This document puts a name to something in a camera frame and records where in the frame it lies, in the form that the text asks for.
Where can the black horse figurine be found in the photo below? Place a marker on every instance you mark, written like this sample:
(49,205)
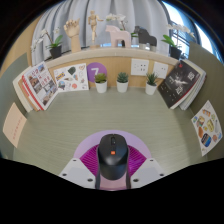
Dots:
(146,38)

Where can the round purple number sign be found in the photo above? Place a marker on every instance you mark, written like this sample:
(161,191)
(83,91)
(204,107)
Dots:
(96,69)

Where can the dark-framed window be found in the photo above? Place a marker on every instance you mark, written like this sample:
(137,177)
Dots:
(200,36)

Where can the white book behind black book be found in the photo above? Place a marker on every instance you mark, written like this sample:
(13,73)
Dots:
(196,91)

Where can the white wall socket plate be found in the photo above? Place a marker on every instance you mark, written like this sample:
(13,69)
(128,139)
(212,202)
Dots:
(139,67)
(160,70)

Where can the wooden hand model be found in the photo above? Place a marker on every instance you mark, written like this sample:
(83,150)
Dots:
(72,31)

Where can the small plant in white pot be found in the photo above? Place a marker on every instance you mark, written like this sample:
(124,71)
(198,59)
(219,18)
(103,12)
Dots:
(122,86)
(150,89)
(101,87)

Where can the purple mouse pad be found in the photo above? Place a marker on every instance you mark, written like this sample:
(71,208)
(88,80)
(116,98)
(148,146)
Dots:
(86,141)

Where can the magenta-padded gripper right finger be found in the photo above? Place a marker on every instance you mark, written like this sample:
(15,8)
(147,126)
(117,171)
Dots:
(150,170)

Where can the photo-cover book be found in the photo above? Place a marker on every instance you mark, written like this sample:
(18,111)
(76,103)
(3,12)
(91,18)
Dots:
(41,83)

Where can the brown kraft book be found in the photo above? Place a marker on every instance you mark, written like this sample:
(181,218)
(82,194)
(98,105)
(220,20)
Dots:
(25,95)

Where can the wooden mannequin figure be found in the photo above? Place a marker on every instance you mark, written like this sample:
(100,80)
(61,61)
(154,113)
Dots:
(94,28)

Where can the grey-green desk partition panel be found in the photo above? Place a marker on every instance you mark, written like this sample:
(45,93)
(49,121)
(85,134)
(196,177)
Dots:
(8,86)
(210,80)

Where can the white orchid in black pot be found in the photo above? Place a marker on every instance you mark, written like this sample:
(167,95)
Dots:
(55,51)
(175,52)

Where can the colourful sticker card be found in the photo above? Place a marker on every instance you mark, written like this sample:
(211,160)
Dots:
(207,128)

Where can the grey curtain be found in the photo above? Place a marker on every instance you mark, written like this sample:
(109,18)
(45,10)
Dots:
(146,13)

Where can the pink horse figurine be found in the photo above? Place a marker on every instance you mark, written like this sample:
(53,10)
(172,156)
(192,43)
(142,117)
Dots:
(117,35)

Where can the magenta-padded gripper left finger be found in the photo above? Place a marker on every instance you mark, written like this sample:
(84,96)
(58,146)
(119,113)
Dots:
(75,171)

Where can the black computer mouse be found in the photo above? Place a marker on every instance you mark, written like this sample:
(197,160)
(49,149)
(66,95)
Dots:
(112,161)

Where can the beige book with red text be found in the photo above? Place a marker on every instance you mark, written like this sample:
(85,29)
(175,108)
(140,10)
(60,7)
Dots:
(14,125)

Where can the black-cover book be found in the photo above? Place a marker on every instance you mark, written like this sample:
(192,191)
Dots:
(178,83)

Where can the white sticker sheet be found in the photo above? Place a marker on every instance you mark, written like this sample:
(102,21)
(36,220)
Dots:
(70,78)

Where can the white orchid behind pink horse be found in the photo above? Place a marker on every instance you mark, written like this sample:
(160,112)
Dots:
(116,16)

